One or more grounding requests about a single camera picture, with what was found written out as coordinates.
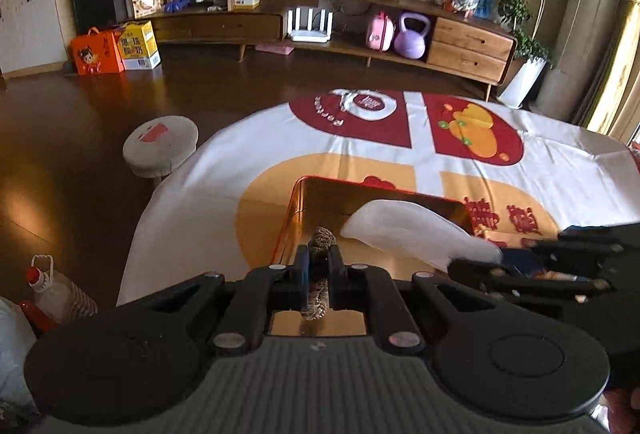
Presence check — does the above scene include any leopard scrunchie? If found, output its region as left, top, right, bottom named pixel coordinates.
left=300, top=226, right=336, bottom=321

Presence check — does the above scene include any white face mask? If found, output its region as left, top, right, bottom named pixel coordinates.
left=341, top=199, right=503, bottom=272

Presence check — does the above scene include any red gift box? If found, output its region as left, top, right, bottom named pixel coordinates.
left=269, top=174, right=476, bottom=338

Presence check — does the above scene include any printed white tablecloth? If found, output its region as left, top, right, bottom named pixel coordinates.
left=118, top=89, right=639, bottom=303

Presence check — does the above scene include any round white stool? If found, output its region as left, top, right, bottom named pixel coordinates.
left=122, top=115, right=200, bottom=179

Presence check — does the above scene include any plastic oil bottle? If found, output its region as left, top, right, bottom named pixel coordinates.
left=26, top=254, right=98, bottom=325

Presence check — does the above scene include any purple kettlebell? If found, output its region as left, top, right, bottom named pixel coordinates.
left=394, top=13, right=431, bottom=60

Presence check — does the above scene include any white plastic bag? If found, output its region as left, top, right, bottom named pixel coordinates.
left=0, top=299, right=37, bottom=411

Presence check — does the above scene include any white wifi router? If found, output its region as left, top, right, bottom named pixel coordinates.
left=286, top=6, right=333, bottom=44

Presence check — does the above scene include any white standing air conditioner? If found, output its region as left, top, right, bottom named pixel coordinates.
left=533, top=0, right=620, bottom=121

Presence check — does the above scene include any wooden tv cabinet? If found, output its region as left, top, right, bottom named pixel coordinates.
left=150, top=0, right=516, bottom=87

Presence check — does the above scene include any yellow carton box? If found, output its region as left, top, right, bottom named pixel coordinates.
left=117, top=22, right=160, bottom=70

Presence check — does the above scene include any orange gift bag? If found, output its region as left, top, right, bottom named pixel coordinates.
left=70, top=27, right=125, bottom=76

